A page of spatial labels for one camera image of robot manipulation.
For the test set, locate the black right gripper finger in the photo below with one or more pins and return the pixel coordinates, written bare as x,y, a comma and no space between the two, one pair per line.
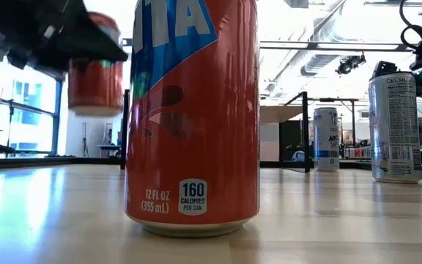
385,67

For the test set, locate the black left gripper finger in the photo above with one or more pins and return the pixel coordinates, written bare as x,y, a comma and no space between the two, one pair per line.
90,47

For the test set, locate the red Fanta soda can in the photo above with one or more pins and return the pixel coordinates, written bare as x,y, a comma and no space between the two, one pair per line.
95,88
196,128

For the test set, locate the silver Celsius slim can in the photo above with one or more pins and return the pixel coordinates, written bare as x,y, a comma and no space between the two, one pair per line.
394,128
326,139

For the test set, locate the black hanging spotlight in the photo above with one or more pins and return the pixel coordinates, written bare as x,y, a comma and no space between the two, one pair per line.
350,64

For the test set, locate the long linear light bar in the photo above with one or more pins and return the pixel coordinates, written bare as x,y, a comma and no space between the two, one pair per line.
343,46

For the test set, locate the blue-framed window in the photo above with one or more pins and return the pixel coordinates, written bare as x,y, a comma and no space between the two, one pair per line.
31,110

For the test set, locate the colourful small packages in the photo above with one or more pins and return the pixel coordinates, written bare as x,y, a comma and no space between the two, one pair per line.
357,152

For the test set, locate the small blue-top desk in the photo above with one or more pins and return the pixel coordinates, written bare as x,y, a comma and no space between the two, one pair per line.
108,147

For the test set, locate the black tripod stand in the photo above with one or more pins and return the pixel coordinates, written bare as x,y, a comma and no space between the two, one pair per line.
10,124

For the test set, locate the black partition panel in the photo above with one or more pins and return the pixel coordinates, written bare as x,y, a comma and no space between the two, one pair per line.
292,135

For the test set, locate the white blue round object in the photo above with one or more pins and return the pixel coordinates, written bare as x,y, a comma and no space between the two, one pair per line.
298,156

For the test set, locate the silver spiral ventilation duct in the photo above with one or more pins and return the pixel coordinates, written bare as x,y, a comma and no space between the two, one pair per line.
315,66

